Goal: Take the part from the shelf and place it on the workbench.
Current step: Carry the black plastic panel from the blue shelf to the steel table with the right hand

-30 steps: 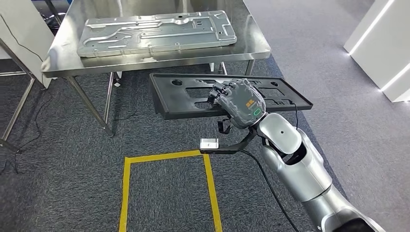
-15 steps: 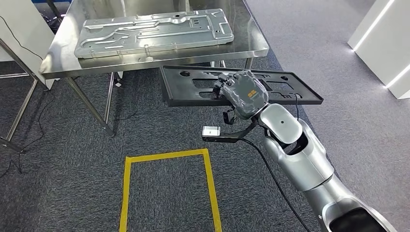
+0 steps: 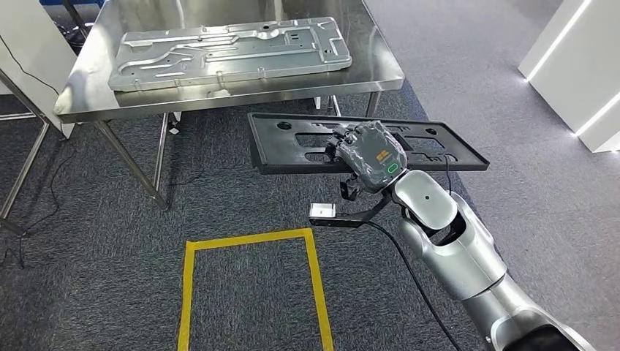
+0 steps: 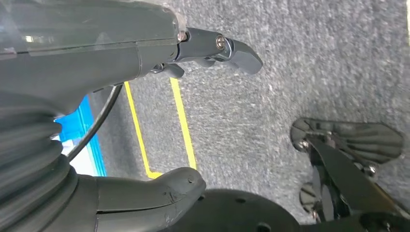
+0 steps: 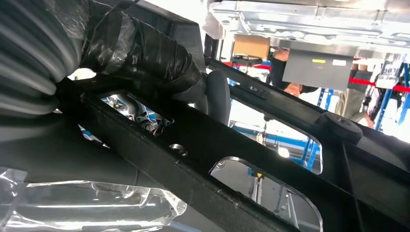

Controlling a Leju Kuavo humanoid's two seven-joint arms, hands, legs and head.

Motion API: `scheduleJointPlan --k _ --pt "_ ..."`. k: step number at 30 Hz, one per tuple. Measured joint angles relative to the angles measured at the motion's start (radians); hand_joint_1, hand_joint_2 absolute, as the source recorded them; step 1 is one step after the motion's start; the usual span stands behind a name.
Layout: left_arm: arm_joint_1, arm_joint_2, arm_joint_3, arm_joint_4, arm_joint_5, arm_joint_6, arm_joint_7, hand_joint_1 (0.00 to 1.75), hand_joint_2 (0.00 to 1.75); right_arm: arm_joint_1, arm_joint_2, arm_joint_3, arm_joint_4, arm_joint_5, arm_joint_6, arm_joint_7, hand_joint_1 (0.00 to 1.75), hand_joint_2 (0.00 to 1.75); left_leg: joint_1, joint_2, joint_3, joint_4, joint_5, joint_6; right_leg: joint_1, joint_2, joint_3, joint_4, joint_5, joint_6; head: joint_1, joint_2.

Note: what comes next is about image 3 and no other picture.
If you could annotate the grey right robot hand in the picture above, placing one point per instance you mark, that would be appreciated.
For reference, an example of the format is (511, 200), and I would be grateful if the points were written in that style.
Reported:
(373, 155)

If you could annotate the black plastic plate frame part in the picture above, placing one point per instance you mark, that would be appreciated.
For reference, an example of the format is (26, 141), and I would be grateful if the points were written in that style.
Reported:
(271, 155)

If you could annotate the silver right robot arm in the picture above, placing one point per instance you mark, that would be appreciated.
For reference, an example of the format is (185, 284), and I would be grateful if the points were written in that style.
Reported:
(460, 261)

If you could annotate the stainless steel workbench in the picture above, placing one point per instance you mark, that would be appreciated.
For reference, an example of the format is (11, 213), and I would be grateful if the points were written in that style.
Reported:
(373, 48)

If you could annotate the grey stamped metal panel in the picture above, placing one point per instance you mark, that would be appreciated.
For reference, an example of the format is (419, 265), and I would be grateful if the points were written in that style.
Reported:
(232, 53)

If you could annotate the white lit display counter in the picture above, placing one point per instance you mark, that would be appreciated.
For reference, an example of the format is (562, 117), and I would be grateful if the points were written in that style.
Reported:
(571, 58)

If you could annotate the yellow floor tape square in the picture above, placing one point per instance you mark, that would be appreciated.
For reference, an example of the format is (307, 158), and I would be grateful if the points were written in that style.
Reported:
(186, 300)

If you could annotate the white board panel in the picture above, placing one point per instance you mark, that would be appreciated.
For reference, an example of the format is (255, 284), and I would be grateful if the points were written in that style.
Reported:
(29, 48)

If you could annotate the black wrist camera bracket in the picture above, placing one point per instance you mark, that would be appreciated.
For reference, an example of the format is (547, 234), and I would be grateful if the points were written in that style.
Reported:
(348, 220)

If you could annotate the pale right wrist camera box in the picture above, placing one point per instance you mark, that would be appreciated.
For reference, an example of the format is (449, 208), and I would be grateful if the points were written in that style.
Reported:
(322, 210)

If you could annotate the black equipment frame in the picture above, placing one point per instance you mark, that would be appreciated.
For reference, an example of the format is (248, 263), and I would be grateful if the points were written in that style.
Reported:
(77, 34)

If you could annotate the steel tube frame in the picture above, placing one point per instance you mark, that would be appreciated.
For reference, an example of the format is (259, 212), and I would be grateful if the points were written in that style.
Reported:
(24, 164)

